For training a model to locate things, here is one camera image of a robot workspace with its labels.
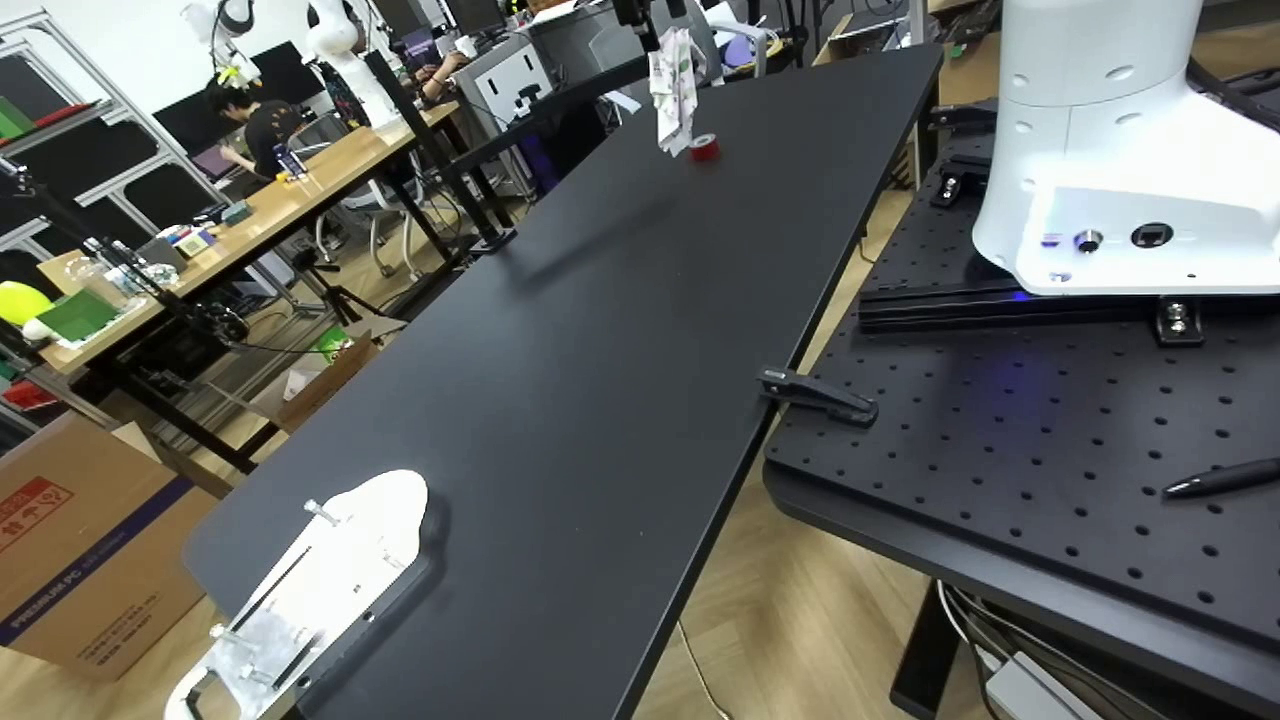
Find white cloth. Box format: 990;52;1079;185
645;25;707;161

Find black table clamp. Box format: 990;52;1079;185
927;161;972;213
760;369;884;431

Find grey computer case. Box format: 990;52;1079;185
456;37;555;134

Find wooden desk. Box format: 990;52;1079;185
35;96;464;382

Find black breadboard table leg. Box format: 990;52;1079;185
890;578;972;720

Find black perforated breadboard plate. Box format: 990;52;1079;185
760;105;1280;716

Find seated person dark clothes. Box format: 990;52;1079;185
233;96;322;187

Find black monitor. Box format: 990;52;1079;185
248;37;331;112

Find green flat item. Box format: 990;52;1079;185
33;288;124;350

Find brown cardboard box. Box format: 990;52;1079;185
0;412;223;689

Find black shelf rack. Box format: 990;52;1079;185
0;13;203;272

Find white plastic metal mount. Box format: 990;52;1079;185
164;468;437;720

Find black aluminium rail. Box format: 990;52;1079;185
855;281;1280;337

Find small metal corner bracket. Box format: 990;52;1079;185
1153;300;1207;352

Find black clamp handle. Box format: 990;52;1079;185
1161;454;1280;503

